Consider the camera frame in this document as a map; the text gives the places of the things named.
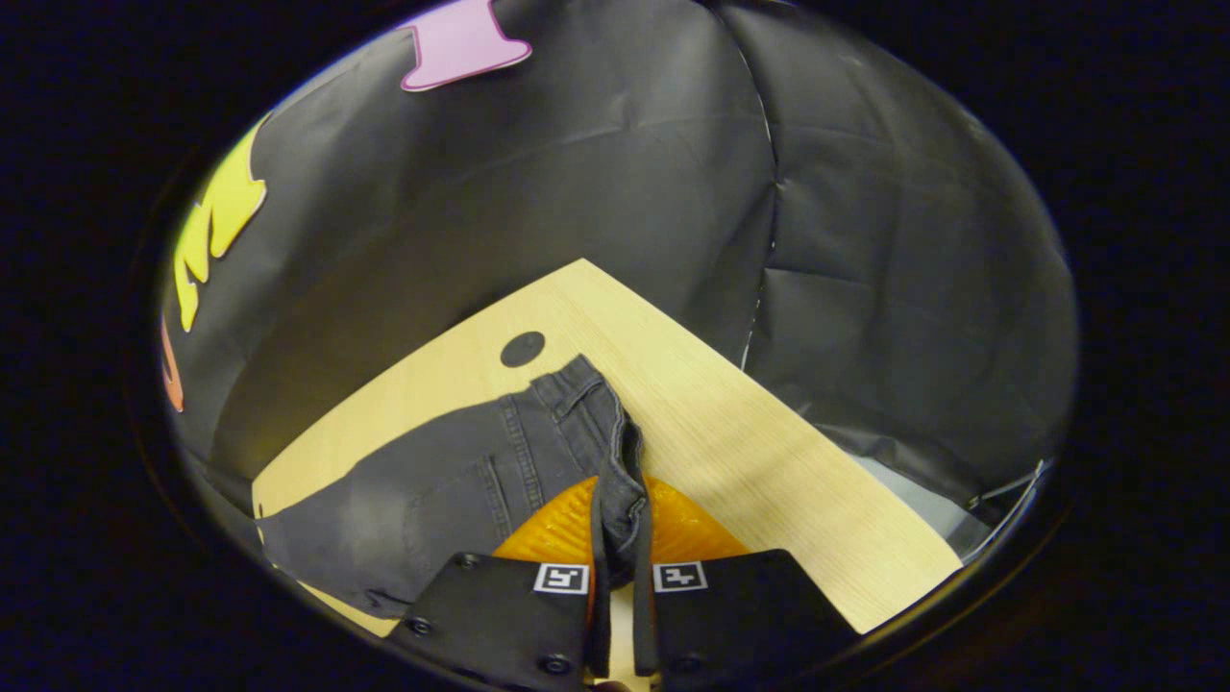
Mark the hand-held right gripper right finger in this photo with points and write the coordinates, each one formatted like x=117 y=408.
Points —
x=740 y=615

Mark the black backdrop cloth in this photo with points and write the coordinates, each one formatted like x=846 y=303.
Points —
x=625 y=173

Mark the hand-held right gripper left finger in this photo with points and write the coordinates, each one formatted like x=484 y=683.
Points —
x=500 y=615

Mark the dark grey jeans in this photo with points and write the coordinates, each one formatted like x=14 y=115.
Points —
x=432 y=481

